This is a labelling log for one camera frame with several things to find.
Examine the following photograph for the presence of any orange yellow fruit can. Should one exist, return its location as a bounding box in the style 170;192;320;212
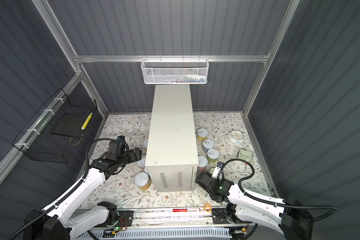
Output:
134;172;151;191

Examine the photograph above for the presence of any black wire wall basket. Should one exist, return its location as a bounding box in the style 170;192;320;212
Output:
12;89;98;164

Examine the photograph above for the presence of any white wire mesh basket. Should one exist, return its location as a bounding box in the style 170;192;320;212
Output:
141;60;210;85

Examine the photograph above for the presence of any yellow highlighter pen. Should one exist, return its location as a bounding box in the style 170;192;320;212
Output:
81;113;93;131

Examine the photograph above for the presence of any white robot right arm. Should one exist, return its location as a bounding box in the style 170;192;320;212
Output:
196;173;314;240

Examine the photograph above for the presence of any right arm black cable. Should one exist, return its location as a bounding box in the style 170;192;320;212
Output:
221;158;338;222

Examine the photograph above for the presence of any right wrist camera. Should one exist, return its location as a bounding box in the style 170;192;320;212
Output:
212;162;224;181

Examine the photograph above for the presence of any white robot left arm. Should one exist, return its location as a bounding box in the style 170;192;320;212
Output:
19;136;142;240

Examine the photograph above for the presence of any can with pull tab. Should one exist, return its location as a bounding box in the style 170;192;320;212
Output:
202;139;215;153
197;128;208;142

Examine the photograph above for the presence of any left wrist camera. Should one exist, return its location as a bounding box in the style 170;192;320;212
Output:
117;136;126;144

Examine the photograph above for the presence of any yellow can behind cabinet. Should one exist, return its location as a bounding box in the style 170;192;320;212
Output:
143;139;149;151

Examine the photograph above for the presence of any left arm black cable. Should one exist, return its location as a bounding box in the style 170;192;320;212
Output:
7;137;118;240

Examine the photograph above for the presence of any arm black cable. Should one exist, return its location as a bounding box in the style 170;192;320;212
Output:
7;137;118;240
221;158;338;222

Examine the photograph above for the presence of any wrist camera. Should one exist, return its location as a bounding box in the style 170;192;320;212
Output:
117;136;126;144
212;162;224;181

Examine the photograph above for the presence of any pale green square dish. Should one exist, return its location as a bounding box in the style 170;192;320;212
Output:
237;149;254;162

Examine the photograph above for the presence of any white round clock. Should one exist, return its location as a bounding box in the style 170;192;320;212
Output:
229;130;245;144

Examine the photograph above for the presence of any green label can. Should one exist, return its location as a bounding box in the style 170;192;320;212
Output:
207;148;220;165

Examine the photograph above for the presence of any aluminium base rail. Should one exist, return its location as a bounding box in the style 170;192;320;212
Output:
118;207;254;229

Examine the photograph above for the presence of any white metal cabinet counter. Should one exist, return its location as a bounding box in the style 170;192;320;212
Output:
146;85;199;193

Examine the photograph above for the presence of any pink label can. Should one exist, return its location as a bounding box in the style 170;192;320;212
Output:
198;156;208;171
137;155;146;171

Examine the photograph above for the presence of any pink label can left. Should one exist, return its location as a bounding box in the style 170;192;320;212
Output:
137;155;146;171

